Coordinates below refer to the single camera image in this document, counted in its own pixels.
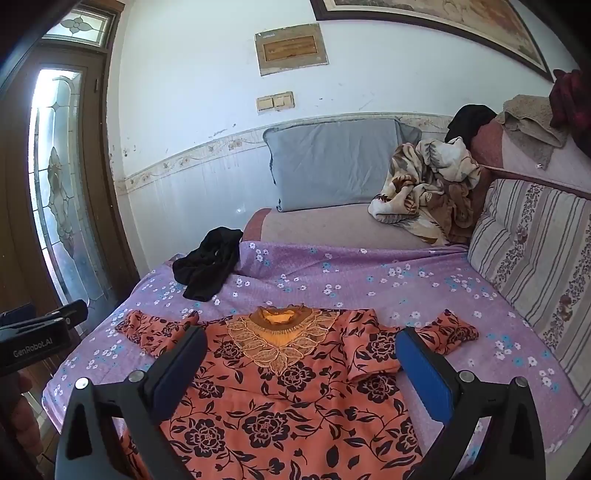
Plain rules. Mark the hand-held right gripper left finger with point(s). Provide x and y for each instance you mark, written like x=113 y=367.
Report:
x=178 y=369

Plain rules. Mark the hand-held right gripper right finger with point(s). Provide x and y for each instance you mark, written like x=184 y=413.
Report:
x=425 y=374

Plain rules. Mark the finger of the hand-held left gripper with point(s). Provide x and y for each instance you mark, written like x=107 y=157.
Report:
x=69 y=311

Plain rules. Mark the orange black floral shirt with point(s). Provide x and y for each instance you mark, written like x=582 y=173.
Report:
x=258 y=415

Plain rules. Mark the purple floral bed sheet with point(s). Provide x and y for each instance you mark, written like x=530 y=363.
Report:
x=369 y=286

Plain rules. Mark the black garment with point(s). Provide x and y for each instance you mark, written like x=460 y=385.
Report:
x=207 y=267

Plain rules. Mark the wooden stained glass door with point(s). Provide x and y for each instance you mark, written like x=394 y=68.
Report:
x=60 y=184

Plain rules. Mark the striped floral cushion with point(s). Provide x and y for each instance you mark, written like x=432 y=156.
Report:
x=531 y=249

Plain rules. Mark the pink sofa bed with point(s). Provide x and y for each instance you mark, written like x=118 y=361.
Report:
x=323 y=226

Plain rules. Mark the crumpled beige floral blanket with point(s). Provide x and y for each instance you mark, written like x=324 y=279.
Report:
x=415 y=194

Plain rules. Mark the grey pillow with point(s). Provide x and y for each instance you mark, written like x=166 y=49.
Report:
x=332 y=161

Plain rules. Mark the black cloth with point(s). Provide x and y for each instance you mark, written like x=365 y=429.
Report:
x=468 y=121

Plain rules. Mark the beige towel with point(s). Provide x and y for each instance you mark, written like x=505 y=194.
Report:
x=531 y=120

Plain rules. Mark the stained glass transom window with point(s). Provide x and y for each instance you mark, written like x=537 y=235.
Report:
x=81 y=25

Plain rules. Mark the dark red cloth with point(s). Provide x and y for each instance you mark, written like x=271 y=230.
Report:
x=572 y=101

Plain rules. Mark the yellowed wall light switch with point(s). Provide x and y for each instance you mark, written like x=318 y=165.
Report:
x=275 y=101

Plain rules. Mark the beige wall panel box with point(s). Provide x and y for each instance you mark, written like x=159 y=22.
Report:
x=291 y=48

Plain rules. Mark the framed wall painting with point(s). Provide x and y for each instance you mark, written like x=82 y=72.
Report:
x=438 y=11

